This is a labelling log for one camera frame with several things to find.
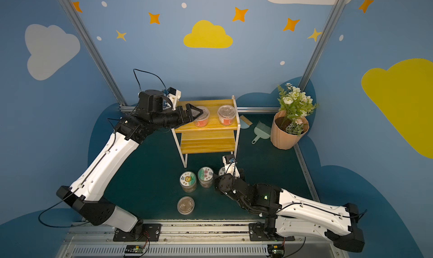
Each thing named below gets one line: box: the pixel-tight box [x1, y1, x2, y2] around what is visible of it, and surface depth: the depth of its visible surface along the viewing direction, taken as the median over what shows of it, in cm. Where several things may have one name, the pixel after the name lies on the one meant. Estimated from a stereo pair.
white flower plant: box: [277, 82, 319, 136], surface depth 91 cm
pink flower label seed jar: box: [197, 166, 214, 189], surface depth 86 cm
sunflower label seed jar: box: [179, 171, 197, 194], surface depth 84 cm
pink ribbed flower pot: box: [270, 110, 310, 150], surface depth 95 cm
